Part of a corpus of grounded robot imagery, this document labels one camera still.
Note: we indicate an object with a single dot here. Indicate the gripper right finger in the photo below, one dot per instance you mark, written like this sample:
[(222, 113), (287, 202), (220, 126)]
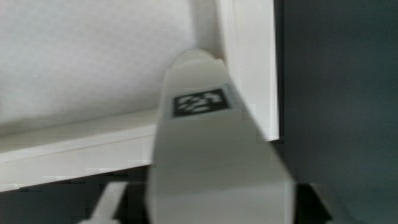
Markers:
[(318, 210)]

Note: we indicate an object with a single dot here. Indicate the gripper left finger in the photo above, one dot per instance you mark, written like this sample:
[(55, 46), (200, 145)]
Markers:
[(119, 206)]

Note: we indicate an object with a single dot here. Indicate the white leg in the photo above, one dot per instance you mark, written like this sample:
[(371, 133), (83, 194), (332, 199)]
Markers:
[(218, 182)]

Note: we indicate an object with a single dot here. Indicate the white square desk top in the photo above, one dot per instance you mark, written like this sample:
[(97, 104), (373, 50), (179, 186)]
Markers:
[(85, 51)]

